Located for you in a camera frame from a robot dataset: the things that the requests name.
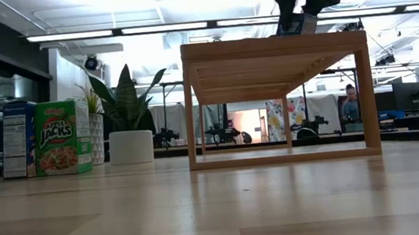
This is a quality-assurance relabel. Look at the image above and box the pink lit panel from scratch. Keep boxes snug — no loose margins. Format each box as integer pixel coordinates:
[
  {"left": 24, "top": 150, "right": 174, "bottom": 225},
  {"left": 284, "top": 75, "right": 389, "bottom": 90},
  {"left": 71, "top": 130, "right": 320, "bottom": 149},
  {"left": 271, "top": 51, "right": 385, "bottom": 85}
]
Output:
[{"left": 227, "top": 108, "right": 270, "bottom": 146}]

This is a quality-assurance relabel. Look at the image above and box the round black ceiling lamp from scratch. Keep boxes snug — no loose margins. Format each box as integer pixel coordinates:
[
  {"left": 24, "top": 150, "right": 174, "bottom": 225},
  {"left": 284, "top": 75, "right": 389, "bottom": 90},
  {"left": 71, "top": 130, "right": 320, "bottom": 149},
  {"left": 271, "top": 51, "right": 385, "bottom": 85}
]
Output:
[{"left": 83, "top": 54, "right": 100, "bottom": 72}]

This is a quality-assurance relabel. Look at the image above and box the person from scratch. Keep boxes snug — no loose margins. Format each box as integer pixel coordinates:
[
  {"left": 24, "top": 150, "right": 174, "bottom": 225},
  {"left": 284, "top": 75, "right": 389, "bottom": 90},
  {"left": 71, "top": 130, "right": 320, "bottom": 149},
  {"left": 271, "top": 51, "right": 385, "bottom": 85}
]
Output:
[{"left": 338, "top": 82, "right": 361, "bottom": 123}]

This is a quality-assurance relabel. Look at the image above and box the blue bin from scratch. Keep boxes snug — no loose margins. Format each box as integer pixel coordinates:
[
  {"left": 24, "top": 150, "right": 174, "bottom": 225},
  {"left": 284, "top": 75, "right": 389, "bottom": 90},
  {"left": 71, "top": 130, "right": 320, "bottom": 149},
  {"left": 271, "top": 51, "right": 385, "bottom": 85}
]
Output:
[{"left": 377, "top": 109, "right": 406, "bottom": 122}]

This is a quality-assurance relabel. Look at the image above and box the floral patterned cloth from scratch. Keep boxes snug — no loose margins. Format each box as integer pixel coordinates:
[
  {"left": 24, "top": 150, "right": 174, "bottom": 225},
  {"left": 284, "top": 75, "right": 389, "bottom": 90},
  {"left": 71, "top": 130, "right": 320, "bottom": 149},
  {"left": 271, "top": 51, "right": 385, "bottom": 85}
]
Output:
[{"left": 264, "top": 95, "right": 309, "bottom": 143}]

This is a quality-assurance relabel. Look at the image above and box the blue cereal box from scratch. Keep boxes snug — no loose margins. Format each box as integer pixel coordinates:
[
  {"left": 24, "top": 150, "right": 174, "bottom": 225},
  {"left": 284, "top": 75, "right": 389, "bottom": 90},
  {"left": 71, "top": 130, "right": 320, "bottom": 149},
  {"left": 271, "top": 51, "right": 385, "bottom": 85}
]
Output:
[
  {"left": 0, "top": 99, "right": 42, "bottom": 180},
  {"left": 274, "top": 10, "right": 320, "bottom": 38}
]

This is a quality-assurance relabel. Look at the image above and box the black computer monitor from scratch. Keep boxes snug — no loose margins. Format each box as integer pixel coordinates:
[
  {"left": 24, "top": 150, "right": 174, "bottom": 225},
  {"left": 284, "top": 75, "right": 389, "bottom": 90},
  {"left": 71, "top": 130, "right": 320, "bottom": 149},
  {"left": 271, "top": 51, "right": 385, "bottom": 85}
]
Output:
[
  {"left": 391, "top": 81, "right": 419, "bottom": 113},
  {"left": 374, "top": 91, "right": 397, "bottom": 114}
]

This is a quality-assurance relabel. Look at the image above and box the wooden slatted shelf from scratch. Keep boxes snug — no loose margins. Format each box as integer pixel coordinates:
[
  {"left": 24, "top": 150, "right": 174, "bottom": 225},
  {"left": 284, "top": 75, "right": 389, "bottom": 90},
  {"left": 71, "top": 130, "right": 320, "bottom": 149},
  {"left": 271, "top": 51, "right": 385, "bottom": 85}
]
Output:
[{"left": 177, "top": 25, "right": 384, "bottom": 174}]

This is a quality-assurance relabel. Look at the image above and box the green Apple Jacks cereal box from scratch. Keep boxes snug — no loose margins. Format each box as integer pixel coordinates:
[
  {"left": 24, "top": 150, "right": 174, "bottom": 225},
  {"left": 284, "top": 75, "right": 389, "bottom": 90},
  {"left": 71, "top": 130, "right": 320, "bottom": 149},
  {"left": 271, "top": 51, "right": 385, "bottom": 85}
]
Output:
[{"left": 29, "top": 98, "right": 95, "bottom": 178}]

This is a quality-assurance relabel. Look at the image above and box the succulent in patterned white pot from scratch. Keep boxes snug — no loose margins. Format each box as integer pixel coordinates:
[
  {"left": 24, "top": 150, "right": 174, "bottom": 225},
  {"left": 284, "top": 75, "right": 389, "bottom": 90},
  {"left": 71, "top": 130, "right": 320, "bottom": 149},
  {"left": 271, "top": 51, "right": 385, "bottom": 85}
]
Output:
[{"left": 74, "top": 81, "right": 109, "bottom": 167}]

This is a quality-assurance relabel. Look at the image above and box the black ceiling-mounted device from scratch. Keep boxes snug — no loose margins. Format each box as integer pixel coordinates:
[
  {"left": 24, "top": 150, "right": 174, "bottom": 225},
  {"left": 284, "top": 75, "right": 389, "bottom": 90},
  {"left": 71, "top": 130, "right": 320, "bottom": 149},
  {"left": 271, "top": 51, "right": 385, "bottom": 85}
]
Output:
[
  {"left": 372, "top": 52, "right": 397, "bottom": 68},
  {"left": 338, "top": 19, "right": 365, "bottom": 33}
]

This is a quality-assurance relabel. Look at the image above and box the snake plant in white pot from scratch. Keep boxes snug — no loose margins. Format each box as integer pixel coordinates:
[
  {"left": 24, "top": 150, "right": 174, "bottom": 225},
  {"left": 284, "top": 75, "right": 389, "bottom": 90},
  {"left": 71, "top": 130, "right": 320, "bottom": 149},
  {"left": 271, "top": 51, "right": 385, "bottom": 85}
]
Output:
[{"left": 87, "top": 59, "right": 176, "bottom": 168}]

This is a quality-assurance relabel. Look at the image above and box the white curtain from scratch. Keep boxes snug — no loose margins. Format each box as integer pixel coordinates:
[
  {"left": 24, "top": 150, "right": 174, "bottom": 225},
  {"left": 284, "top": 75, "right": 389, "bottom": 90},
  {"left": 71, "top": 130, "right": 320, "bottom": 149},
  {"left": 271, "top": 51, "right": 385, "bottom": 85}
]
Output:
[{"left": 148, "top": 99, "right": 228, "bottom": 149}]

